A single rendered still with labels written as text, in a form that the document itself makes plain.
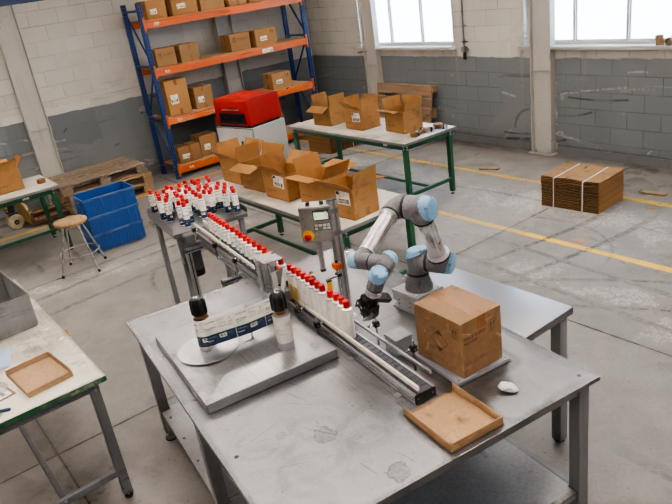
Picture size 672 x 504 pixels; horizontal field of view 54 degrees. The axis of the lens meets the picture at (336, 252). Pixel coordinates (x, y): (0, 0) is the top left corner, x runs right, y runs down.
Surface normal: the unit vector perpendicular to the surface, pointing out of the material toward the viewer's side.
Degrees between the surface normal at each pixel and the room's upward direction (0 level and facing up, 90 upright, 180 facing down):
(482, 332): 90
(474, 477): 1
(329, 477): 0
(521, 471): 1
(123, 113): 90
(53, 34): 90
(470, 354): 90
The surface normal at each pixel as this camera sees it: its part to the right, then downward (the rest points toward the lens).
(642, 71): -0.78, 0.34
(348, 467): -0.14, -0.91
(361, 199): 0.70, 0.20
